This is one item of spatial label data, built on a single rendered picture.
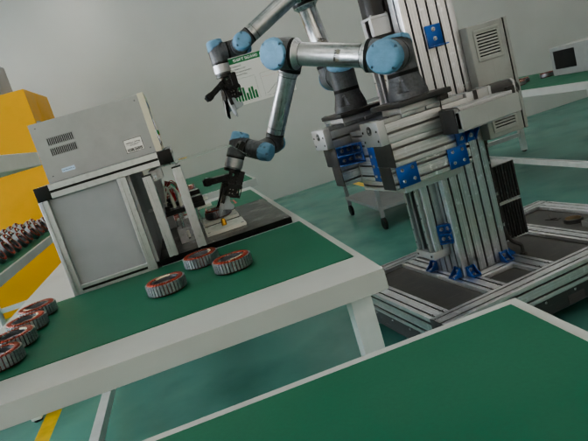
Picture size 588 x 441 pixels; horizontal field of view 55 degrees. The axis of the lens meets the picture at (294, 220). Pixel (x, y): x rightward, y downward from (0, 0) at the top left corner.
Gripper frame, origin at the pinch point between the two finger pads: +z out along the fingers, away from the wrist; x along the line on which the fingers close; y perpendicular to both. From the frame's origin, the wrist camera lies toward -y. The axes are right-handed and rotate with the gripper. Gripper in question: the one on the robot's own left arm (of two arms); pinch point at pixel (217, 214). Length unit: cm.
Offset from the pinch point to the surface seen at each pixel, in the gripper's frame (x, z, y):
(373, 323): -119, 5, 27
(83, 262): -45, 19, -44
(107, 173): -46, -11, -42
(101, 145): -32, -19, -47
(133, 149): -32, -20, -36
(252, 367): 23, 72, 34
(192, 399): 13, 87, 8
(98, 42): 507, -123, -133
